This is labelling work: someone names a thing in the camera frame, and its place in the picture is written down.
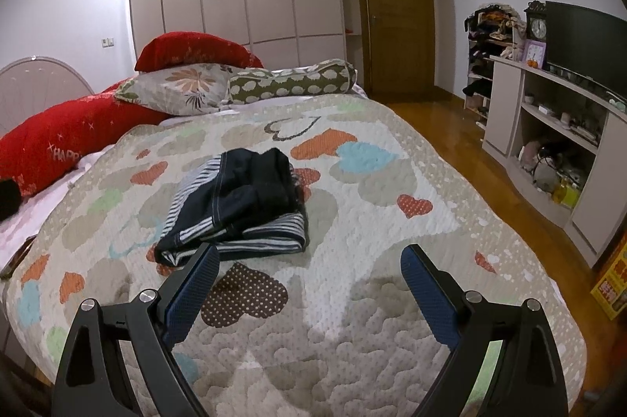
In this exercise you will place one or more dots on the dark object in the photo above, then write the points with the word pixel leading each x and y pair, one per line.
pixel 9 200

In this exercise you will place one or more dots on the beige media cabinet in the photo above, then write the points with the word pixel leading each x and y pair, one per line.
pixel 504 113

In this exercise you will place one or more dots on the yellow cardboard box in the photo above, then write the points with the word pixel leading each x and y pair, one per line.
pixel 612 280

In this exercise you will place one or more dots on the navy striped pants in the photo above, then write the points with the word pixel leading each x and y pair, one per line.
pixel 245 206

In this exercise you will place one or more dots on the white bed sheet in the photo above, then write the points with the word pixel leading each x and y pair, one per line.
pixel 29 221

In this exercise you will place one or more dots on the black television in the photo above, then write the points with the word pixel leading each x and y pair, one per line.
pixel 588 40

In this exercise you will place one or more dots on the floral beige pillow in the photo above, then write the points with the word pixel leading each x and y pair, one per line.
pixel 181 89

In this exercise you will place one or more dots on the long red pillow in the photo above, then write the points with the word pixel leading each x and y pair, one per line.
pixel 54 137

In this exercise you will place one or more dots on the heart pattern quilt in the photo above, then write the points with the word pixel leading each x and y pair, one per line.
pixel 367 226

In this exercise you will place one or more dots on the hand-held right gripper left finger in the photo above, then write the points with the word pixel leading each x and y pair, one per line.
pixel 191 294

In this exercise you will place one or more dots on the dark mantel clock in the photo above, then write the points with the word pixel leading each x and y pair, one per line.
pixel 537 25

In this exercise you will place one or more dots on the purple desk clock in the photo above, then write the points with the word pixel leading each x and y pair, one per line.
pixel 535 53

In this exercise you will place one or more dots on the wooden door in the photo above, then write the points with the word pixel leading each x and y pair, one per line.
pixel 397 15

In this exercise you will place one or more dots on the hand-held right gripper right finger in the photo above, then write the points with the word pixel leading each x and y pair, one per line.
pixel 431 294

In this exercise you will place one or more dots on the olive patterned bolster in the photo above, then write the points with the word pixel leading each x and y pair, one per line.
pixel 294 81

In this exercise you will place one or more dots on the round white headboard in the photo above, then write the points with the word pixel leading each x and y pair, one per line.
pixel 39 79

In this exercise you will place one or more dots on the cluttered shoe rack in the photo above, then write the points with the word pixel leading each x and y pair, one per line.
pixel 485 54

